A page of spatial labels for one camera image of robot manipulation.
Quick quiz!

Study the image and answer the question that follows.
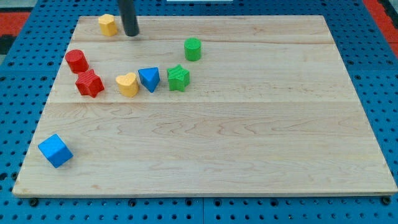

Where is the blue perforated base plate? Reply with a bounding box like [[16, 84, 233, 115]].
[[1, 0, 397, 223]]

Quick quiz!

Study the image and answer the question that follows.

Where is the blue triangle block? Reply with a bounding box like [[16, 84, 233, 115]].
[[138, 67, 160, 93]]

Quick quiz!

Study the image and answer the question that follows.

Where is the green cylinder block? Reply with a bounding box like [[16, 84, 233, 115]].
[[184, 37, 201, 62]]

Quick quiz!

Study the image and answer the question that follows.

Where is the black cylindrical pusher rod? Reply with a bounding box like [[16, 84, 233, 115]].
[[118, 0, 139, 37]]

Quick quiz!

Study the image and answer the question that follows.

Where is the yellow hexagon block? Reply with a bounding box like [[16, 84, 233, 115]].
[[98, 14, 118, 36]]

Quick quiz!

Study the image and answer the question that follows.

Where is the wooden board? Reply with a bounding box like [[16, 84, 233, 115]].
[[12, 16, 397, 198]]

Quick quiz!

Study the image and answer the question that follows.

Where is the green star block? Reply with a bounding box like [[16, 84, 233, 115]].
[[167, 64, 190, 92]]

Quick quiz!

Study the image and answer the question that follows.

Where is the red star block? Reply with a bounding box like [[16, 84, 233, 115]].
[[75, 69, 104, 98]]

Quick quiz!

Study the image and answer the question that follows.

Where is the blue cube block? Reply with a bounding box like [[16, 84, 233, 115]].
[[38, 134, 73, 168]]

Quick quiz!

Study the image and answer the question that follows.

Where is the yellow heart block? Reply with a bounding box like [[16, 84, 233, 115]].
[[116, 72, 139, 97]]

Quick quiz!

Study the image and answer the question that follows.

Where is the red cylinder block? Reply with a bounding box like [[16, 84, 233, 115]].
[[65, 49, 89, 74]]

